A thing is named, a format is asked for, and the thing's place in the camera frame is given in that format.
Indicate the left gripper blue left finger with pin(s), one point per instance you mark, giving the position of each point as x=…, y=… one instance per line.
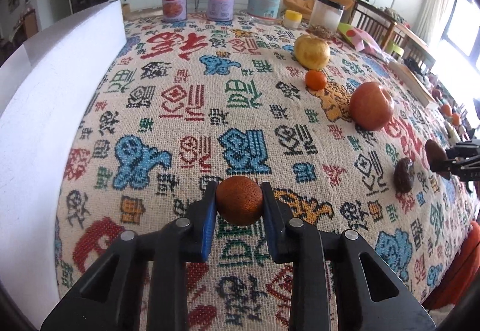
x=202, y=216

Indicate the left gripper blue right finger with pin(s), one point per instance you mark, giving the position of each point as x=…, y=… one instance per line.
x=276, y=216

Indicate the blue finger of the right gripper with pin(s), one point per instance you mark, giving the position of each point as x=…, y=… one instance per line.
x=456, y=167
x=465, y=149

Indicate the dark orange tangerine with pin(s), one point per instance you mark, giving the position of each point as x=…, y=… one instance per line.
x=239, y=200

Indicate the dark brown chestnut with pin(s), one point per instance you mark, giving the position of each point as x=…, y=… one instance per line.
x=404, y=175

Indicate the small orange tangerine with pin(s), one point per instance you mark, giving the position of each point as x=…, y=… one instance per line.
x=315, y=80

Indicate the large red apple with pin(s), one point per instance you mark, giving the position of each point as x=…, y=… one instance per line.
x=371, y=106

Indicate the patterned woven tablecloth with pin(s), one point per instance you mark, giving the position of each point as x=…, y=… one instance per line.
x=197, y=101

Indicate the wooden chair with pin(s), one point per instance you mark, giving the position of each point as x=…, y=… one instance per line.
x=385, y=30

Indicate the pink green plush toy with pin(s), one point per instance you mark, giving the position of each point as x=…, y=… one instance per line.
x=360, y=40

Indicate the yellow pear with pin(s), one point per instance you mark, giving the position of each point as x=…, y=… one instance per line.
x=311, y=52

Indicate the clear jar black lid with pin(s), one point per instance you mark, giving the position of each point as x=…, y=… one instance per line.
x=325, y=17

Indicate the small yellow lid jar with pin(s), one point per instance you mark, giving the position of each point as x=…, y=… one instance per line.
x=292, y=19

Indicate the white foam board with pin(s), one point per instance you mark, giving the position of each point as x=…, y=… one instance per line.
x=46, y=86

